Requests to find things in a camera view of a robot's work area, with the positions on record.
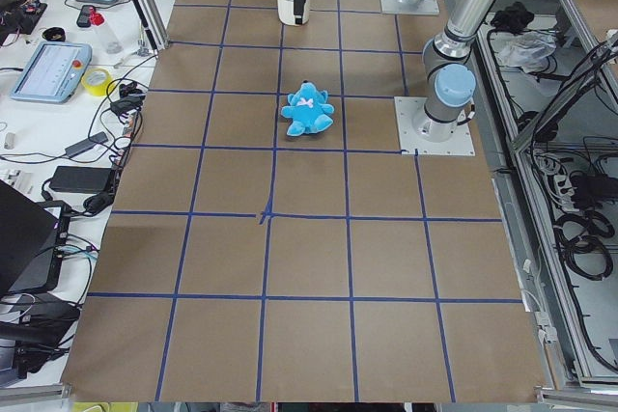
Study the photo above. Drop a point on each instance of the blue teddy bear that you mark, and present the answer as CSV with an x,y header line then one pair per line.
x,y
308,110

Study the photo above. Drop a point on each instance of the crumpled white cloth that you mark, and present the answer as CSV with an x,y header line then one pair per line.
x,y
529,51

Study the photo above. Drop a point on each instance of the black power brick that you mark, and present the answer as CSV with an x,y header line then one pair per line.
x,y
75,179

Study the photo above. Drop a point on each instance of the black laptop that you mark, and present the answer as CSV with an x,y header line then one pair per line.
x,y
32,235

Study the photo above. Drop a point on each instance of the yellow tape roll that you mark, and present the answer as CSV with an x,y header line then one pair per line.
x,y
96,81

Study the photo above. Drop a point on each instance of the black power adapter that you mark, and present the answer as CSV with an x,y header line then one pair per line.
x,y
86,144

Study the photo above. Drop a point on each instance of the clear bottle red cap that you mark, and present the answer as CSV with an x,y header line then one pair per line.
x,y
106,36

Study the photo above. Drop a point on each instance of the white trash can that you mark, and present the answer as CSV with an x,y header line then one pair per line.
x,y
286,12

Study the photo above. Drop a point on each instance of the blue teach pendant near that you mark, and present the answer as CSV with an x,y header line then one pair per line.
x,y
53,73

